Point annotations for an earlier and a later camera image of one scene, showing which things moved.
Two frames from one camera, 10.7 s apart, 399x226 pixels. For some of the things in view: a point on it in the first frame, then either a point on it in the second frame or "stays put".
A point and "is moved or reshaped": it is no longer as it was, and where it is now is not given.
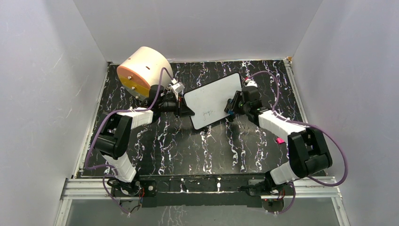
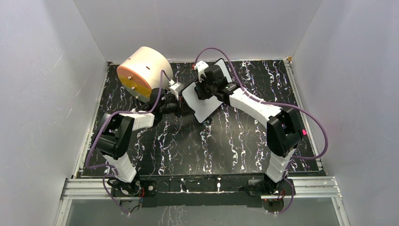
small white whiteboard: x=208 y=102 is moved or reshaped
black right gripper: x=233 y=102 -> x=199 y=92
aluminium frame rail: x=100 y=188 stays put
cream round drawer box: x=142 y=70 stays put
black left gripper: x=182 y=110 stays put
